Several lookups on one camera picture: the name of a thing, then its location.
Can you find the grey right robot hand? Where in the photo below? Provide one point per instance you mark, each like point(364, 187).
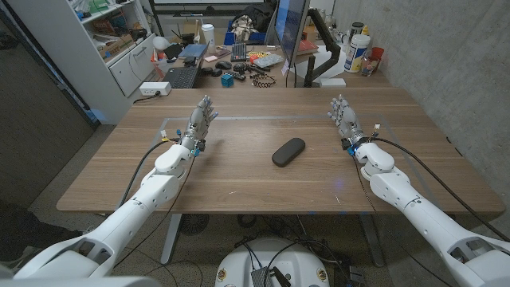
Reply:
point(347, 119)

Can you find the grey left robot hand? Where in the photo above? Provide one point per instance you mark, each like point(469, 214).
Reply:
point(198, 123)

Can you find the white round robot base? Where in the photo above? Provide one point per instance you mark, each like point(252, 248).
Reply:
point(239, 263)

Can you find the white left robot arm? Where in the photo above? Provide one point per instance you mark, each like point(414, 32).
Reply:
point(131, 215)

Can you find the dark grey glasses case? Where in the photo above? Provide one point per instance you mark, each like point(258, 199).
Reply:
point(288, 152)

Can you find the wooden back desk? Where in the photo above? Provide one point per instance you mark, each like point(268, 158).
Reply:
point(358, 81)

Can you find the white flat box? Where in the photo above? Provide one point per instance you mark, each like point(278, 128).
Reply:
point(332, 82)

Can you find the black laptop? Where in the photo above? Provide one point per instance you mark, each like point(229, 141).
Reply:
point(183, 75)

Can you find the blue cube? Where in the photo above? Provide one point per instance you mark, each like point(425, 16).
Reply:
point(227, 80)

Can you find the white power strip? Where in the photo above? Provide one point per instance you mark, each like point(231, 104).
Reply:
point(153, 88)

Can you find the glass jar with red lid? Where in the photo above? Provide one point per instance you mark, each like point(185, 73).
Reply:
point(370, 64)

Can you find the black computer mouse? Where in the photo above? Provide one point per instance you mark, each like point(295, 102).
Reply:
point(223, 65)

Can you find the white wipes canister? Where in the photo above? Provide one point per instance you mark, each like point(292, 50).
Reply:
point(355, 53)

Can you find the black keyboard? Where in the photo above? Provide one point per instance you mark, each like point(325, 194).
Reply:
point(238, 52)

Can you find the white tumbler cup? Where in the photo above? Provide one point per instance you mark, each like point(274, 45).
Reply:
point(208, 38)

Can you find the white round lamp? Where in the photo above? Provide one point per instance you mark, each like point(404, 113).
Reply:
point(160, 43)

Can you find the black lid container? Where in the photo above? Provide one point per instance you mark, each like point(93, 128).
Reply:
point(356, 28)

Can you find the clear plastic package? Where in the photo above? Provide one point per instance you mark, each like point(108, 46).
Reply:
point(267, 60)

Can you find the blue storage crate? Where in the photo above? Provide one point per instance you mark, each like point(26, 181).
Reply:
point(239, 38)

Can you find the black computer monitor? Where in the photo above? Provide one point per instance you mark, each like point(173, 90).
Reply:
point(291, 28)

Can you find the grey table leg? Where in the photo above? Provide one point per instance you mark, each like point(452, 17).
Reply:
point(170, 239)
point(372, 239)

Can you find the black bag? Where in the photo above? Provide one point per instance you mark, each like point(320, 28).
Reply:
point(259, 14)

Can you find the white shelf cabinet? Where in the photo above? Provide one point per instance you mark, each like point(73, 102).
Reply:
point(79, 60)

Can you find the white robot torso edge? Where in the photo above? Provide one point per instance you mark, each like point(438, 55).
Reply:
point(79, 282)

